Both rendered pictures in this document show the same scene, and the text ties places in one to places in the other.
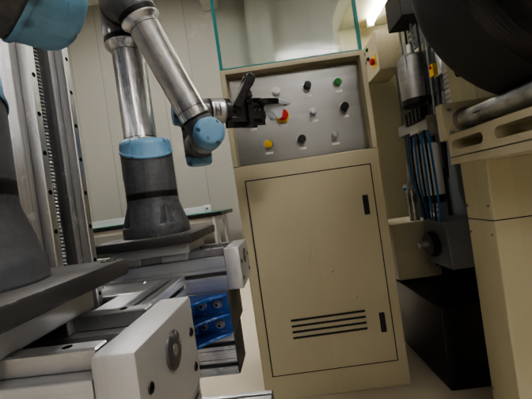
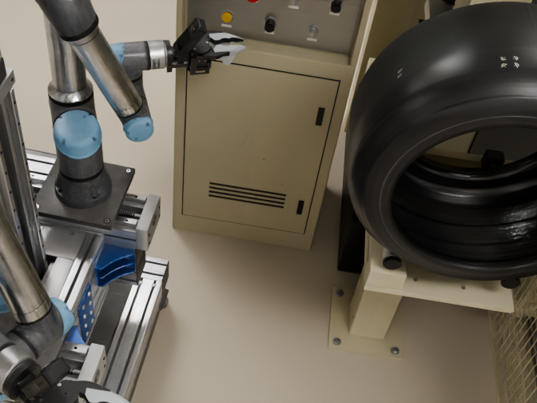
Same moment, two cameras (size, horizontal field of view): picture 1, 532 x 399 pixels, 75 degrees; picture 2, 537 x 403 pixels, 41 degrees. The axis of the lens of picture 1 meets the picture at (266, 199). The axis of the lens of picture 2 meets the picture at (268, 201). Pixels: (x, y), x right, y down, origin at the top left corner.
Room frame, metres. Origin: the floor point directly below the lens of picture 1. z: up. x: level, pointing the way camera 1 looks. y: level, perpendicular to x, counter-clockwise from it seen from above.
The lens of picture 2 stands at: (-0.49, -0.21, 2.21)
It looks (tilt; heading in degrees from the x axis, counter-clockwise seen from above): 48 degrees down; 359
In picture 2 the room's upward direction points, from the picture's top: 10 degrees clockwise
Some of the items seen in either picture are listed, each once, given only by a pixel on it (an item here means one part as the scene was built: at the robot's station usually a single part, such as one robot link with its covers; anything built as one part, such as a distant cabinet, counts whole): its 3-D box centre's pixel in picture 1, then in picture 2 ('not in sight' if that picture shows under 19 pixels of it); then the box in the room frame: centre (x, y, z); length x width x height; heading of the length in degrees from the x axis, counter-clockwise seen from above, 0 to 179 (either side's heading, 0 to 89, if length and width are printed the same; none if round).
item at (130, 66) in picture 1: (134, 96); (65, 45); (0.94, 0.31, 1.09); 0.15 x 0.12 x 0.55; 22
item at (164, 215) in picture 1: (154, 213); (82, 175); (0.81, 0.26, 0.77); 0.15 x 0.15 x 0.10
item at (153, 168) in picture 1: (147, 165); (78, 141); (0.82, 0.27, 0.88); 0.13 x 0.12 x 0.14; 22
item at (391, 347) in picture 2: not in sight; (366, 321); (0.99, -0.67, 0.01); 0.27 x 0.27 x 0.02; 89
